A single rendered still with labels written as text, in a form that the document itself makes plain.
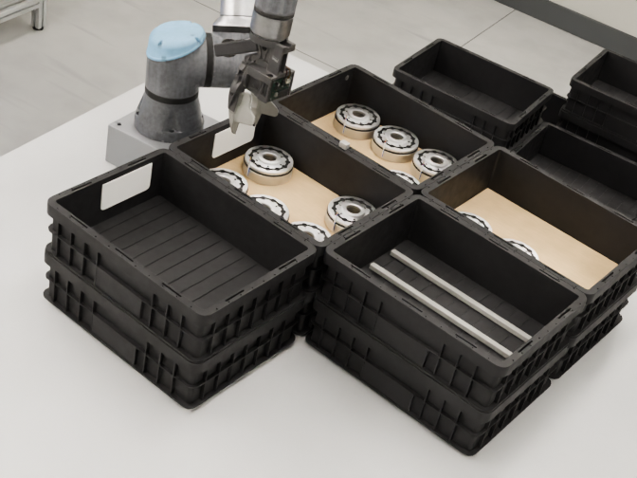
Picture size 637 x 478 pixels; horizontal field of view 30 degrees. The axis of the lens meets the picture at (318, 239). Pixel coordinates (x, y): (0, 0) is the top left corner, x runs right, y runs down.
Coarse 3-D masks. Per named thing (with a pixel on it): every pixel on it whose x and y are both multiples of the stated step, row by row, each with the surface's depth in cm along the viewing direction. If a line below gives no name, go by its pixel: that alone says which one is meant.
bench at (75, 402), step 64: (64, 128) 270; (0, 192) 247; (0, 256) 231; (0, 320) 217; (64, 320) 220; (0, 384) 204; (64, 384) 207; (128, 384) 210; (256, 384) 216; (320, 384) 219; (576, 384) 232; (0, 448) 193; (64, 448) 196; (128, 448) 198; (192, 448) 201; (256, 448) 203; (320, 448) 206; (384, 448) 209; (448, 448) 212; (512, 448) 215; (576, 448) 218
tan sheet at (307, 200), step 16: (240, 160) 249; (304, 176) 248; (256, 192) 241; (272, 192) 242; (288, 192) 243; (304, 192) 244; (320, 192) 245; (288, 208) 238; (304, 208) 239; (320, 208) 240; (320, 224) 236
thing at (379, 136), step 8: (384, 128) 264; (392, 128) 265; (400, 128) 265; (376, 136) 260; (384, 136) 261; (408, 136) 263; (392, 144) 259; (400, 144) 259; (408, 144) 260; (416, 144) 261; (400, 152) 258; (408, 152) 258
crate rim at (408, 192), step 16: (208, 128) 238; (304, 128) 244; (176, 144) 231; (336, 144) 242; (192, 160) 228; (384, 176) 235; (240, 192) 223; (384, 208) 227; (288, 224) 217; (352, 224) 221; (336, 240) 216; (320, 256) 215
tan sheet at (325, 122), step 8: (320, 120) 267; (328, 120) 268; (328, 128) 265; (336, 136) 263; (344, 136) 264; (352, 144) 262; (360, 144) 262; (368, 144) 263; (360, 152) 260; (368, 152) 260; (376, 160) 258; (384, 160) 259; (392, 168) 257; (400, 168) 258; (408, 168) 258
